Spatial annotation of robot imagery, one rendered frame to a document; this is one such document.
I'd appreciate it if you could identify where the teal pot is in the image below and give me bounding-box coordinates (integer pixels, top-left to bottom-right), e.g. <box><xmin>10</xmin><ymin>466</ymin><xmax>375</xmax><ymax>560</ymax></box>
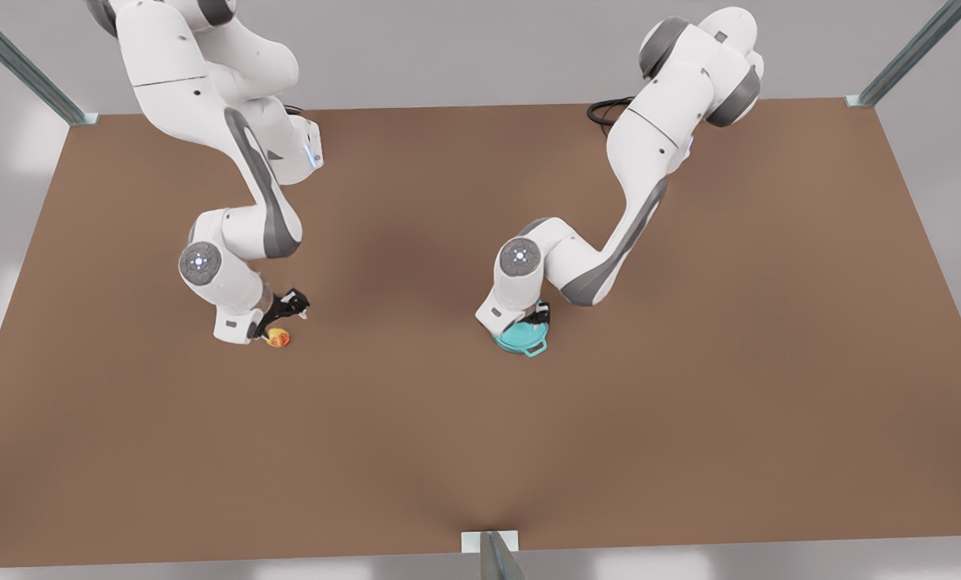
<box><xmin>495</xmin><ymin>319</ymin><xmax>549</xmax><ymax>358</ymax></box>

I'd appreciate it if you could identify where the silver frame post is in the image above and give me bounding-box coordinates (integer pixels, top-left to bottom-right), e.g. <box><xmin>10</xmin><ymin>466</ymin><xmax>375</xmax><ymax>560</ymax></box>
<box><xmin>845</xmin><ymin>0</ymin><xmax>961</xmax><ymax>109</ymax></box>
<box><xmin>0</xmin><ymin>0</ymin><xmax>99</xmax><ymax>127</ymax></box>
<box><xmin>461</xmin><ymin>530</ymin><xmax>528</xmax><ymax>580</ymax></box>

